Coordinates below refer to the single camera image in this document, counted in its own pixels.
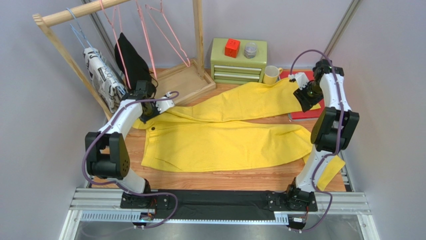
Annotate yellow trousers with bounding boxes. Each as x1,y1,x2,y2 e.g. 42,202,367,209
132,78,347,192

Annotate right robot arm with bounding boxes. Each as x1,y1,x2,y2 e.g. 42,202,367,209
284,59,360,211

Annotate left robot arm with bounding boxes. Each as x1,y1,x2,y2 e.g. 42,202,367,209
81,80,161,195

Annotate red folder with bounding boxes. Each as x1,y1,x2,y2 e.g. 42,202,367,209
279,69,325,121

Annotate wooden clothes rack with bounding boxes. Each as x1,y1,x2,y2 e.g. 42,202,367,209
32,0,216,119

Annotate white patterned garment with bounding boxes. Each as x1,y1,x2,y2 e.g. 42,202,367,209
83,47,128,114

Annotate yellow mug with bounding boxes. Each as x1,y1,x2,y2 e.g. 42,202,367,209
262,65,283,85

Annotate black garment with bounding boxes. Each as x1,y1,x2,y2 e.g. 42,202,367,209
114,33,157,95

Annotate green mini drawer chest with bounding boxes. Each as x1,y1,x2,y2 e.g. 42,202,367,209
210,38,268,85

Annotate red cube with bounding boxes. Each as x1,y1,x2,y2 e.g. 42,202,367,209
224,38,241,58

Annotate black base cloth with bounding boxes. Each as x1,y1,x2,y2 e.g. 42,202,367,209
119,189,319,221

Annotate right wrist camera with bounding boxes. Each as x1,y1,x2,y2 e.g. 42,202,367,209
288,72,310,90

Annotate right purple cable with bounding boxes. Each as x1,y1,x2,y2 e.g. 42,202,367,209
287,49,344,233

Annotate purple cable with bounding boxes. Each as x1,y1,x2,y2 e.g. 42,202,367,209
287,49,344,233
81,90,181,230

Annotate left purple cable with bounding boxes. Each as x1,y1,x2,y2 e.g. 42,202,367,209
81,90,181,230

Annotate pink wire hanger right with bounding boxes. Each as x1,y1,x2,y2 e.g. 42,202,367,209
144,0,192,68

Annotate blue wire hanger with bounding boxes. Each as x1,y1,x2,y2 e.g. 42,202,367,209
66,8,127,95

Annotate aluminium base frame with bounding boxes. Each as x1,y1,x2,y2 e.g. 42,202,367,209
60,188,379,240

